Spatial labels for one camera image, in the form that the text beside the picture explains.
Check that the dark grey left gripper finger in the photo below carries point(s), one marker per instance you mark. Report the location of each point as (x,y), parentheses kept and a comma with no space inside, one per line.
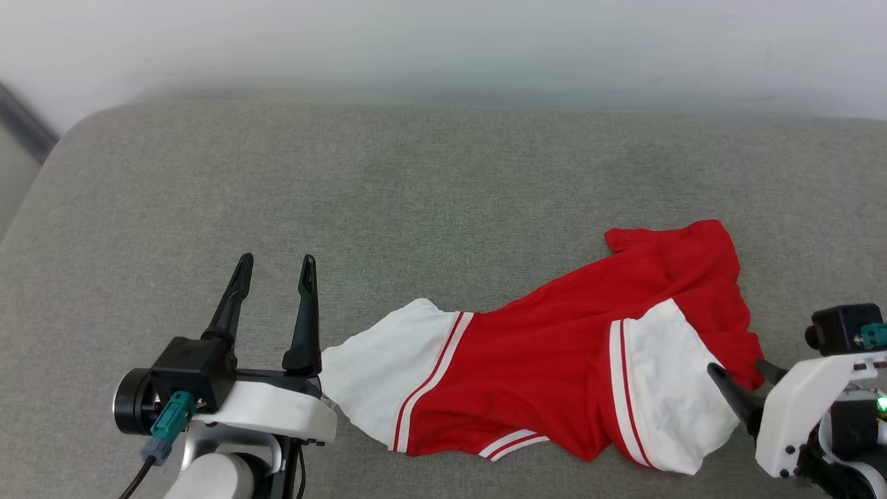
(305,333)
(232,308)

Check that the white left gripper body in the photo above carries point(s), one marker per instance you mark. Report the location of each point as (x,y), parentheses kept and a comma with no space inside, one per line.
(270,409)

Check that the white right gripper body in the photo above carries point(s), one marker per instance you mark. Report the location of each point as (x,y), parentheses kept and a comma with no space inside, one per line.
(797,409)

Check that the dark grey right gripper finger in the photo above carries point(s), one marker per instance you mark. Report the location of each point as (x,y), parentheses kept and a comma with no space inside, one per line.
(738,402)
(773,372)

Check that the red and white sports jersey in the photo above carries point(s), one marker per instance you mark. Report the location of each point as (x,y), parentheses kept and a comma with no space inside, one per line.
(540,346)

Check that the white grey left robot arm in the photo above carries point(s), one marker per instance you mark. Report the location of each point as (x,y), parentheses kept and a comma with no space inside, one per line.
(215,478)

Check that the grey fabric sofa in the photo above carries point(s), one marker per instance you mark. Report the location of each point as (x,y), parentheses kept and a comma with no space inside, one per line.
(416,208)

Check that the dark grey baseboard strip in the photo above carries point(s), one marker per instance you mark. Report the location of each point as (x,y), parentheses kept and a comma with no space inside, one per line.
(24,125)

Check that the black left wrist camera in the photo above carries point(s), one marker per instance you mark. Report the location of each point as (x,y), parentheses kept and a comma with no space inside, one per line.
(194,367)

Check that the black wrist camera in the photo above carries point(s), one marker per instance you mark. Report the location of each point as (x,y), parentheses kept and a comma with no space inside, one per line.
(838,329)
(194,367)

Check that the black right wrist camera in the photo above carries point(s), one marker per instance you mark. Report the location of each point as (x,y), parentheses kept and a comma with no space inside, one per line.
(838,329)

